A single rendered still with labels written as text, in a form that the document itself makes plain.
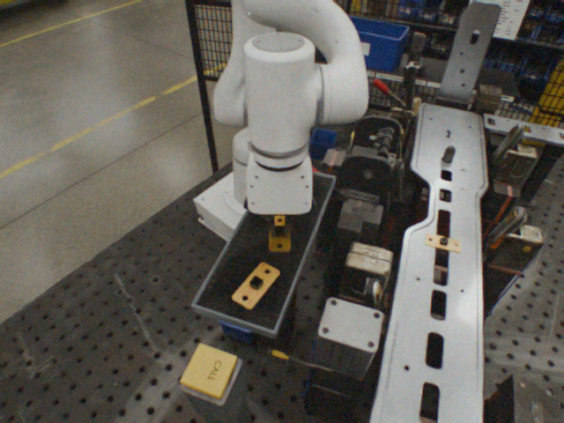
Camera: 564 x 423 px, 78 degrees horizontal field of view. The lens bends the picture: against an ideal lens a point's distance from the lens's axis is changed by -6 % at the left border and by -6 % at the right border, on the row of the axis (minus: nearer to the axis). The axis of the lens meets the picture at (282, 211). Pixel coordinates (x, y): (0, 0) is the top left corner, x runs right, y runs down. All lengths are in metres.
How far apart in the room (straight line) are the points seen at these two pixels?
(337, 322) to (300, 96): 0.36
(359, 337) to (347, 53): 0.42
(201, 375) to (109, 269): 0.81
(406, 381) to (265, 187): 0.43
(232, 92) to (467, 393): 0.81
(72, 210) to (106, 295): 1.51
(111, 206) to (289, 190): 2.12
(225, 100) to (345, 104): 0.53
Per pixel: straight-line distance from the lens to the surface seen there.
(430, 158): 1.18
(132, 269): 1.27
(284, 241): 0.65
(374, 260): 0.75
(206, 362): 0.55
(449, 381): 0.76
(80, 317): 1.24
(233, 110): 0.97
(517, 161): 1.27
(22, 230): 2.74
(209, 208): 1.24
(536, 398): 0.79
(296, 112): 0.46
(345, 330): 0.63
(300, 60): 0.44
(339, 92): 0.47
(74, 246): 2.46
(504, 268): 1.06
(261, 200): 0.57
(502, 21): 1.74
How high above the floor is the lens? 1.67
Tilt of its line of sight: 46 degrees down
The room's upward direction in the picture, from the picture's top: straight up
